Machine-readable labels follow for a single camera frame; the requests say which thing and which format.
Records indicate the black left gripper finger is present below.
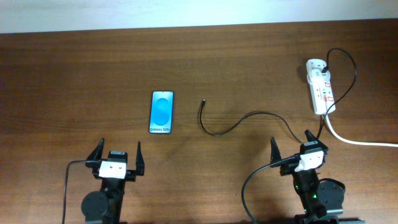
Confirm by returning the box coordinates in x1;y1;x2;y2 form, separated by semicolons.
85;138;104;168
136;141;145;176

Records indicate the white power strip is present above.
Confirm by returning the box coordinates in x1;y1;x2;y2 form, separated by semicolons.
306;58;336;115

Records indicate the blue Galaxy smartphone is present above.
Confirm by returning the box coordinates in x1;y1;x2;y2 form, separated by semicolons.
149;91;174;134

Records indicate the black USB charging cable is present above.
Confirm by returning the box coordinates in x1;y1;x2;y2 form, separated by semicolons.
198;47;358;141

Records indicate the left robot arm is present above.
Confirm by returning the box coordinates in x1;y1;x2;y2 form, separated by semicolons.
81;139;145;224

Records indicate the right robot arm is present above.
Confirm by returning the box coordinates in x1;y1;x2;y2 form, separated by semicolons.
271;130;346;223

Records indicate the white USB charger plug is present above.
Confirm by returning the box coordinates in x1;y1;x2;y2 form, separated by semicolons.
307;68;330;85

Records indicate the white power strip cord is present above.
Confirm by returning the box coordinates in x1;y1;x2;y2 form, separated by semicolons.
323;113;398;148

